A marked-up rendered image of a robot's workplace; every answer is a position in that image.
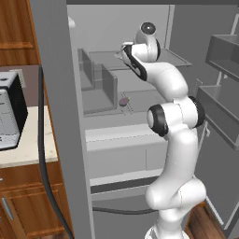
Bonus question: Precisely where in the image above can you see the grey fridge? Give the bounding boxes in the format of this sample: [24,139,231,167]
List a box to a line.
[66,0,239,239]

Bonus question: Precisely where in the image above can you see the brown wooden base cupboard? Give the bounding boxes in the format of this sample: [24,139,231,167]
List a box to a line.
[0,161,75,239]

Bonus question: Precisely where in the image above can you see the grey fridge door with bins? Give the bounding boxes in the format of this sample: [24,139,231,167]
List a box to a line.
[169,4,239,239]

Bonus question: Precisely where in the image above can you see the white fridge drawer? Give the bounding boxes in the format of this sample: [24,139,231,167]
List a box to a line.
[85,123,171,188]

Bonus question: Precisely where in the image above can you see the small white round object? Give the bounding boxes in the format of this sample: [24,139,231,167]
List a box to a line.
[67,16,77,30]

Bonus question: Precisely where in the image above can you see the grey fridge door bin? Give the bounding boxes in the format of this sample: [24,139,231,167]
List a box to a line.
[195,85,239,152]
[204,34,239,84]

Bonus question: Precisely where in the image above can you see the black freezer drawer handle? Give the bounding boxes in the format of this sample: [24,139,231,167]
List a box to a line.
[91,206,158,217]

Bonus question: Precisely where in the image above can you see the curved black fridge door handle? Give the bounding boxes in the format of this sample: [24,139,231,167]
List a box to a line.
[36,64,75,239]

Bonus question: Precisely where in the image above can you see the grey fridge divider box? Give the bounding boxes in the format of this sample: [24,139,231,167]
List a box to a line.
[77,48,120,116]

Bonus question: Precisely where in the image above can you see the grey fridge door black handle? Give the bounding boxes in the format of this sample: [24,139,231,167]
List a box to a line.
[29,0,95,239]

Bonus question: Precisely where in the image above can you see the brown wooden wall cupboard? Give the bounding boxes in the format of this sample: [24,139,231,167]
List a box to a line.
[0,0,42,67]

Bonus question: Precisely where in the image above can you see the black and white small appliance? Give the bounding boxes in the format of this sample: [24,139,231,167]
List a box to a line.
[0,71,29,152]

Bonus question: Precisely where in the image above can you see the dark purple round vegetable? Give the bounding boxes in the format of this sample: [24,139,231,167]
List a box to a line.
[119,96,131,107]

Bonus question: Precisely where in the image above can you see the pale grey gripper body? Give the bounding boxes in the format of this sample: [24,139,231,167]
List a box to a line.
[114,46,128,63]

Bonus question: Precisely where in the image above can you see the grey fridge shelf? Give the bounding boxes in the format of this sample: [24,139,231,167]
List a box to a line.
[88,48,193,71]

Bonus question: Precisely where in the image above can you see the silver cupboard handle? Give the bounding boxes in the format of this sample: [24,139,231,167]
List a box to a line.
[0,197,15,221]

